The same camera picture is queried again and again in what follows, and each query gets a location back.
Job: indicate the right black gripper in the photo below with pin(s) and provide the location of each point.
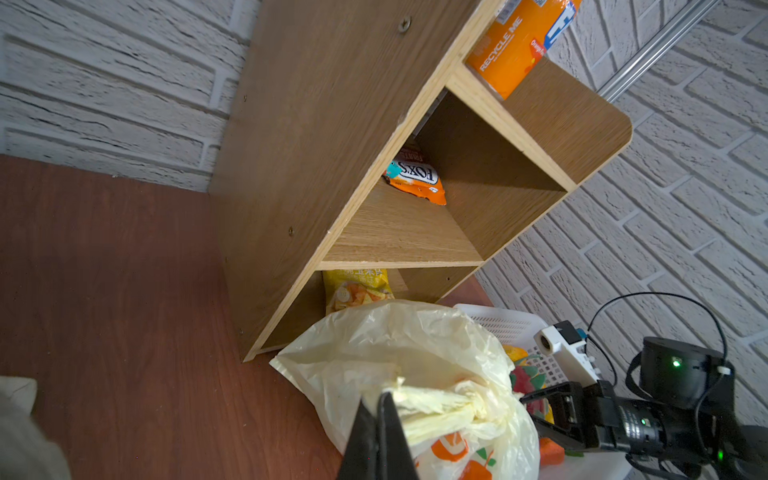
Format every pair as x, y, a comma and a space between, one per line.
680, 419

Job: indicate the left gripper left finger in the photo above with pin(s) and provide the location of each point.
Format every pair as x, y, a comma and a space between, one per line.
360, 458

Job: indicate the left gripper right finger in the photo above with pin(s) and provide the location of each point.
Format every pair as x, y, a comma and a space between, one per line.
394, 460

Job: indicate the cream plastic grocery bag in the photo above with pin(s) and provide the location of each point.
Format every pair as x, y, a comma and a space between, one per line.
448, 376

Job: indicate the yellow chips bag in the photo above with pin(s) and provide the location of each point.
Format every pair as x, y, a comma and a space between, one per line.
351, 288

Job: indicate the white floral canvas tote bag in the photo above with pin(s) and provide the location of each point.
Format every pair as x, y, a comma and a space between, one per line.
26, 452

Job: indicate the pink dragon fruit toy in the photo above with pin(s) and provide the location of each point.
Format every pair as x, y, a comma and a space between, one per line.
527, 378

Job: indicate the white plastic basket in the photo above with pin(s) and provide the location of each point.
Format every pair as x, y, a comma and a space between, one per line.
518, 329

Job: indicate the orange Fox's candy bag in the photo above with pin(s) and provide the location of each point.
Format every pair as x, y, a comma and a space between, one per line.
409, 172

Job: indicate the wooden shelf unit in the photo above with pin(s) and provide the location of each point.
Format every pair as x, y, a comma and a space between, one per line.
330, 92

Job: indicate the orange Fanta can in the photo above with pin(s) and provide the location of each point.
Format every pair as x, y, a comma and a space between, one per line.
518, 38

